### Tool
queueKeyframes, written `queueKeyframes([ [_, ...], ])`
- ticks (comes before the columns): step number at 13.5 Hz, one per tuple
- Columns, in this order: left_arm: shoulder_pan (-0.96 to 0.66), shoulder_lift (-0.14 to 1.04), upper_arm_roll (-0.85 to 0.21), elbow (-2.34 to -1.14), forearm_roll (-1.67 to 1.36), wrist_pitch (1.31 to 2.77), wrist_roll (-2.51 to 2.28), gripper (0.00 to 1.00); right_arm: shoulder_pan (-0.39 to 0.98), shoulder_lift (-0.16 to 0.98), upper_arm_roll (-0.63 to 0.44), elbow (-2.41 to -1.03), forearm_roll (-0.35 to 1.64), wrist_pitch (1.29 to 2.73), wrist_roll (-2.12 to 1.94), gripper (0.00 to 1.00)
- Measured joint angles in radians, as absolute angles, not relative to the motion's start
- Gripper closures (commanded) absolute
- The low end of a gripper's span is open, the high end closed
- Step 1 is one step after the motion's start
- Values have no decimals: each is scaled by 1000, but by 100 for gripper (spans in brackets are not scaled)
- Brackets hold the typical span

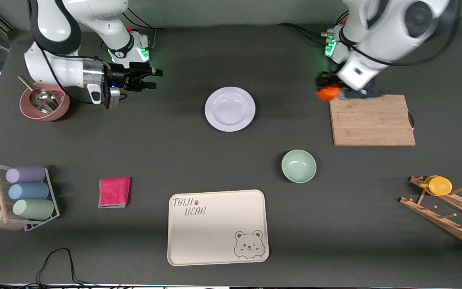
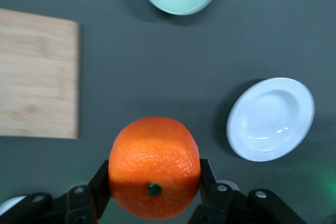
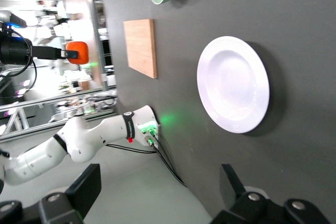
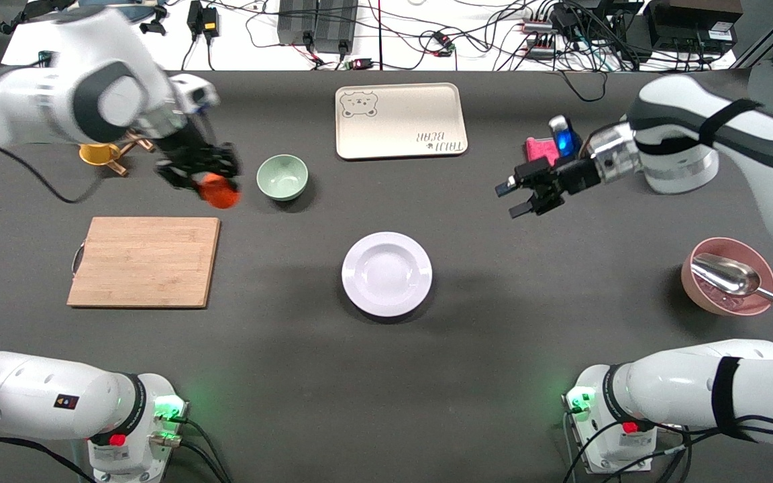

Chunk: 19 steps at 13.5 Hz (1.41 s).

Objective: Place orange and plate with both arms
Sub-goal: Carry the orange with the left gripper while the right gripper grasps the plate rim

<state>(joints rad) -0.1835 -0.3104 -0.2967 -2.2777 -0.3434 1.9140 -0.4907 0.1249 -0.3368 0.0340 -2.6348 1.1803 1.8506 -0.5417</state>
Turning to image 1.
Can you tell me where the orange fruit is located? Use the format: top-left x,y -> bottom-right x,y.
316,85 -> 340,101

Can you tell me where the white round plate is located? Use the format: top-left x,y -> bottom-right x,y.
205,86 -> 256,132

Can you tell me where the wooden cutting board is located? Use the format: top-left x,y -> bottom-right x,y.
329,94 -> 416,147

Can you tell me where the pink bowl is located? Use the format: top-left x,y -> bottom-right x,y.
19,82 -> 70,122

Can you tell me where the metal scoop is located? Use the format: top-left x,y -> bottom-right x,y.
18,75 -> 61,115

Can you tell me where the green bowl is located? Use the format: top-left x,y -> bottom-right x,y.
281,149 -> 317,184

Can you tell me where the pink folded cloth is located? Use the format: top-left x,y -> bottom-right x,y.
98,177 -> 131,209

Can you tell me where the purple plastic cup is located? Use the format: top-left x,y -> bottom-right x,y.
6,166 -> 46,184

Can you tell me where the blue plastic cup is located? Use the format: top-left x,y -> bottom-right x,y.
8,183 -> 50,200

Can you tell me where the yellow round lid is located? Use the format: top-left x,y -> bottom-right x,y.
423,176 -> 453,196

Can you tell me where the green plastic cup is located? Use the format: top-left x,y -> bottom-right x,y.
12,199 -> 55,220

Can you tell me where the beige bear print tray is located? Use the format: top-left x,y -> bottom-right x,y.
167,189 -> 270,267

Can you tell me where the wooden peg drying rack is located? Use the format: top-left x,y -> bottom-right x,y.
399,176 -> 462,252

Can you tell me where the black right base cable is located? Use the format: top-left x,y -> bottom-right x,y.
123,8 -> 165,47

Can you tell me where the black base cable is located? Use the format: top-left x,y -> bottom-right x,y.
277,23 -> 332,45
123,8 -> 165,47

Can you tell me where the black left base cable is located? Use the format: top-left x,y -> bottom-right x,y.
277,23 -> 332,45

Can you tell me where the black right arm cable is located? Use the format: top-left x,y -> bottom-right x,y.
27,0 -> 75,103

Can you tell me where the black floor cable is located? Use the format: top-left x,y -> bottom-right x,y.
34,248 -> 95,287

